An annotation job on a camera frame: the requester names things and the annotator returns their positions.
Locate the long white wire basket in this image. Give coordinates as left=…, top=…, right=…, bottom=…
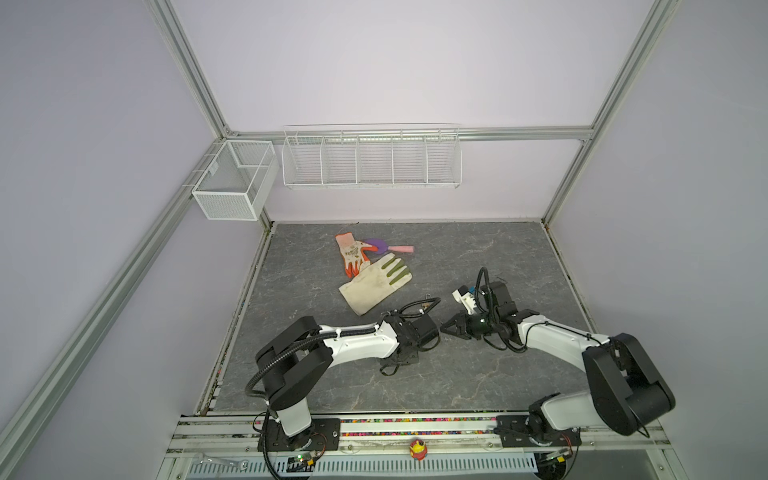
left=281, top=124, right=463, bottom=189

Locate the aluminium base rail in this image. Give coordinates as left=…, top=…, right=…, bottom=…
left=157, top=411, right=686, bottom=479

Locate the cream green work glove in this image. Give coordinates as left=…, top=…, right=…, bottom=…
left=339, top=253, right=412, bottom=316

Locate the red emergency stop button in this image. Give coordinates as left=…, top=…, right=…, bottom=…
left=409, top=439, right=428, bottom=461

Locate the small white mesh basket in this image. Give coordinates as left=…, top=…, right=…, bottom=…
left=192, top=140, right=279, bottom=221

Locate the red white work glove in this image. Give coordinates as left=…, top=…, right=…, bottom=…
left=335, top=232, right=376, bottom=279

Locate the purple trowel pink handle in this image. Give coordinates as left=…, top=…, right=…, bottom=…
left=364, top=238, right=415, bottom=255

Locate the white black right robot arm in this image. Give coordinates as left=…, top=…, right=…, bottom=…
left=440, top=282, right=676, bottom=446

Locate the black corrugated cable conduit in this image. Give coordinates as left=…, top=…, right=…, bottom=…
left=244, top=326, right=379, bottom=400

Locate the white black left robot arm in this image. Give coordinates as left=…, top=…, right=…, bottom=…
left=244, top=310, right=440, bottom=439

